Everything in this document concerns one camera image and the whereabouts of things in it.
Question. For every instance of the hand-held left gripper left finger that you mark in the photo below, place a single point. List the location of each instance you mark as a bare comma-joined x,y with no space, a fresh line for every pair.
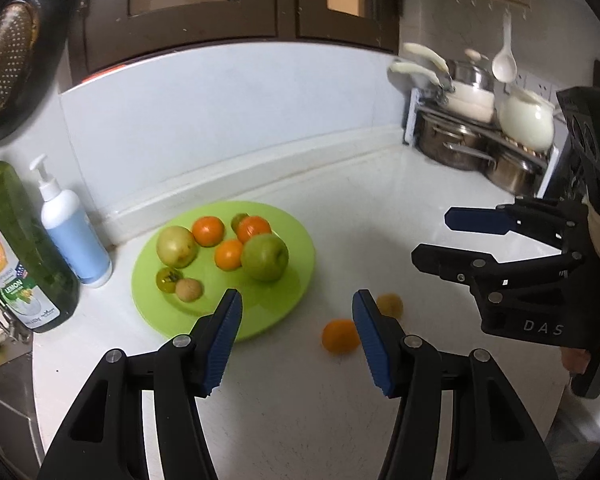
222,340

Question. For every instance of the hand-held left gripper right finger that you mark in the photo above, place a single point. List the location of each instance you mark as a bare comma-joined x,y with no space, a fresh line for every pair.
372,345

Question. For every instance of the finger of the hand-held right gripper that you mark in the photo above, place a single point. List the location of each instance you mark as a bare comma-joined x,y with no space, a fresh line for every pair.
445,260
472,220

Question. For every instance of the small orange mandarin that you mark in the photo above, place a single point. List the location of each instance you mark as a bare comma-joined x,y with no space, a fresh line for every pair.
227,255
337,337
208,231

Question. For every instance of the small brown round fruit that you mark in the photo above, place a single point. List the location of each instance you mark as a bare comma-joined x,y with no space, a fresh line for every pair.
188,290
392,305

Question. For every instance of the green oval plate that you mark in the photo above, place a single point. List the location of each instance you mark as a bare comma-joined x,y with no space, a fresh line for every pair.
280,300

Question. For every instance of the green tomato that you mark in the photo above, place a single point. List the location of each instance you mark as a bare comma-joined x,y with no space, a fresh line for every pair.
237,221
168,280

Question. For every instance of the yellow-green large apple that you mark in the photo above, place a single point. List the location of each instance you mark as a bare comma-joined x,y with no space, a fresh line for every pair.
176,246

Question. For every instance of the large orange mandarin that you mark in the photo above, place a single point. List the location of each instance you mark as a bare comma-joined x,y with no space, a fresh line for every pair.
255,227

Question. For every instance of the person's right hand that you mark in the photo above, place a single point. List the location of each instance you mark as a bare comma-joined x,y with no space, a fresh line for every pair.
575,360

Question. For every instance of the small steel pot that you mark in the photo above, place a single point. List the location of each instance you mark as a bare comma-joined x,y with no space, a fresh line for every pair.
512,175

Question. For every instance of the large steel pot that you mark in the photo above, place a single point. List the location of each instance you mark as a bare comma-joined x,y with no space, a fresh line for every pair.
445,142

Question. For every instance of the green apple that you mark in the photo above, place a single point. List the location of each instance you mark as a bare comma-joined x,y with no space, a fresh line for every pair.
265,257

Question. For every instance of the white ceramic pot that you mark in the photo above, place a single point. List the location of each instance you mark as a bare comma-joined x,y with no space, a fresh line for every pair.
525,120

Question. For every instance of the white pot rack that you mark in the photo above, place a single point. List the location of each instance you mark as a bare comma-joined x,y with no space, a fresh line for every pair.
409,120

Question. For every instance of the white ladle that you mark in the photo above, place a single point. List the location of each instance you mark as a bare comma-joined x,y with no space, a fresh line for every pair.
504,67

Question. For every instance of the white pump bottle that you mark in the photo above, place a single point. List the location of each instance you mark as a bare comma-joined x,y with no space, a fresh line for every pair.
75,240

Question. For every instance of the metal faucet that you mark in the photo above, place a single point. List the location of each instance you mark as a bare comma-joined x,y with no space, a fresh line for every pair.
12,330

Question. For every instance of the green dish soap bottle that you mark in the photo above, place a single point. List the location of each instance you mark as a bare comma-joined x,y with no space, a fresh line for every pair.
20,240

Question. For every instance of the steel sink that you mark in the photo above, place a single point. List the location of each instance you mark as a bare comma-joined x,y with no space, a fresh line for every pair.
5,410

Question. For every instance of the dark brown wooden cabinet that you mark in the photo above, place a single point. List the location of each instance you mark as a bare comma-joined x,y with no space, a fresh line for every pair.
180,35

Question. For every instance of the perforated metal colander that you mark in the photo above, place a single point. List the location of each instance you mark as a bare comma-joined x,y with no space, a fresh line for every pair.
10,55

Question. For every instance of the white wall socket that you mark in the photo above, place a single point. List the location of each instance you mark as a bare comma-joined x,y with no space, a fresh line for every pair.
535,84

